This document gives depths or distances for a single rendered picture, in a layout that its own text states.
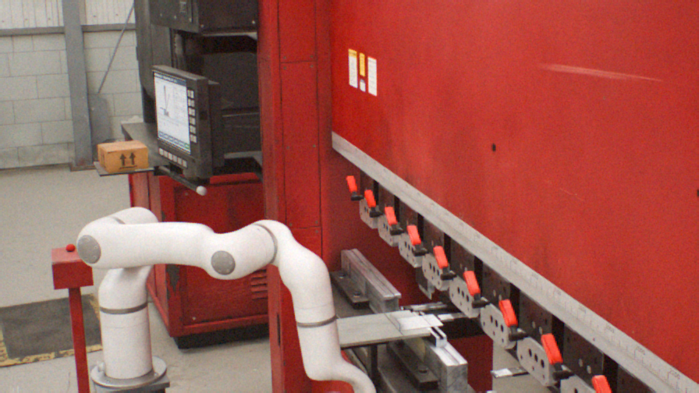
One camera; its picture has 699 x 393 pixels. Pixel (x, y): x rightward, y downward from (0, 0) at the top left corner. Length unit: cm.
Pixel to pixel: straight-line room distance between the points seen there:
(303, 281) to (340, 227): 147
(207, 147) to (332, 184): 47
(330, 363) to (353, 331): 58
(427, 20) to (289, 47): 101
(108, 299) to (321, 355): 59
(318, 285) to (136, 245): 48
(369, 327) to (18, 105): 715
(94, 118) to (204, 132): 605
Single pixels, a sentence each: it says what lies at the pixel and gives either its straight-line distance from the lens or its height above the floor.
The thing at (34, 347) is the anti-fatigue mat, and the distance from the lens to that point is 556.
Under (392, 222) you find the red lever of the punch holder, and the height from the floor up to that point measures 128.
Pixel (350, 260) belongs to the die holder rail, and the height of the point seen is 97.
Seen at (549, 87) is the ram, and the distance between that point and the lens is 198.
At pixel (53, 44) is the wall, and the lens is 965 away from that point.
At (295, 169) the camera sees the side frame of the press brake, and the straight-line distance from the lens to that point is 358.
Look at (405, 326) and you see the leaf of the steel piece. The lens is 287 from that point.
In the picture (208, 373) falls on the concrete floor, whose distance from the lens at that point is 506.
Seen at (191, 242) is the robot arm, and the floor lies 140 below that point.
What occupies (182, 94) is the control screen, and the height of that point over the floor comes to 153.
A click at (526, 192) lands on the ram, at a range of 210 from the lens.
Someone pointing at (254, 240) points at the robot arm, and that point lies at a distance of 227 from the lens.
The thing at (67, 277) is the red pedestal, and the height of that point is 73.
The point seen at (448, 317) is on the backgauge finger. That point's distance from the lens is 293.
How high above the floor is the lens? 209
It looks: 15 degrees down
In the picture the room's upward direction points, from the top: 1 degrees counter-clockwise
